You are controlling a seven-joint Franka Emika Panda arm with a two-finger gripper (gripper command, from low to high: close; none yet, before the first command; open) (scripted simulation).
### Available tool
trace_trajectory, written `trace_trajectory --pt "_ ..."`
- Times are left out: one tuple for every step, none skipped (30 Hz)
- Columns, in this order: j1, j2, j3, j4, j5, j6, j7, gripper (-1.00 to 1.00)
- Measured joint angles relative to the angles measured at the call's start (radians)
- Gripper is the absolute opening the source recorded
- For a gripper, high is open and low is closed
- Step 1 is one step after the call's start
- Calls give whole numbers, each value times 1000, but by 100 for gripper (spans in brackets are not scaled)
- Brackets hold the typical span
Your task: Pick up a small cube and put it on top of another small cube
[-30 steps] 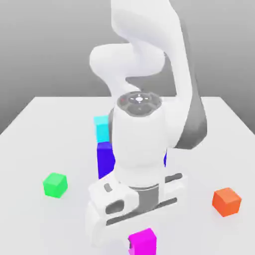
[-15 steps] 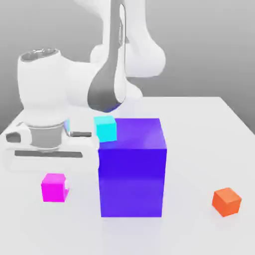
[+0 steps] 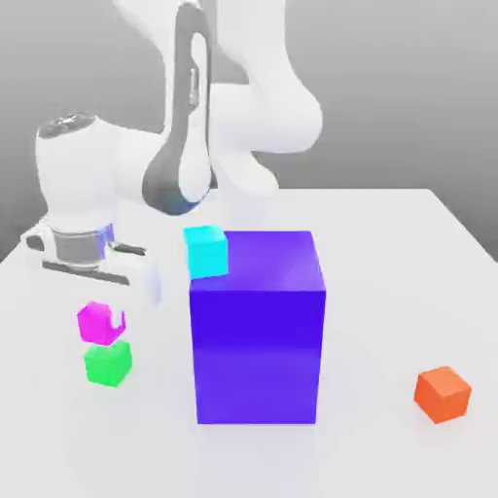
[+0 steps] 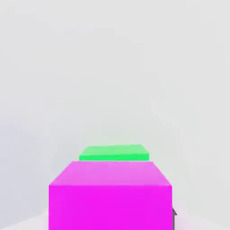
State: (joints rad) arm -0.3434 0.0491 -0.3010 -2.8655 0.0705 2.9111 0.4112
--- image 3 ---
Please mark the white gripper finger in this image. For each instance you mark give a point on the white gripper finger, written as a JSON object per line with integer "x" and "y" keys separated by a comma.
{"x": 118, "y": 317}

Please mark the small cyan cube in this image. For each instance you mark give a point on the small cyan cube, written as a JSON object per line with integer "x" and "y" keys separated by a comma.
{"x": 206, "y": 253}

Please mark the small orange cube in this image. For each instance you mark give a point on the small orange cube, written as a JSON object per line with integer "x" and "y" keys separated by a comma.
{"x": 441, "y": 395}

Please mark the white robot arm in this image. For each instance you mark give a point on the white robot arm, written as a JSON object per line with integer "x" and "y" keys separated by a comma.
{"x": 268, "y": 116}

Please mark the small magenta cube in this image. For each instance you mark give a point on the small magenta cube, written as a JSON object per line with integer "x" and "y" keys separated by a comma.
{"x": 95, "y": 323}

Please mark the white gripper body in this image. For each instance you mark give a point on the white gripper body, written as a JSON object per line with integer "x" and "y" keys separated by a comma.
{"x": 142, "y": 278}

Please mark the large blue box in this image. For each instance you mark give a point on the large blue box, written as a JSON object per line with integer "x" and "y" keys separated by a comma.
{"x": 256, "y": 342}

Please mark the small green cube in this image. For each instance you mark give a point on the small green cube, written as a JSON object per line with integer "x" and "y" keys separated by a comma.
{"x": 107, "y": 363}

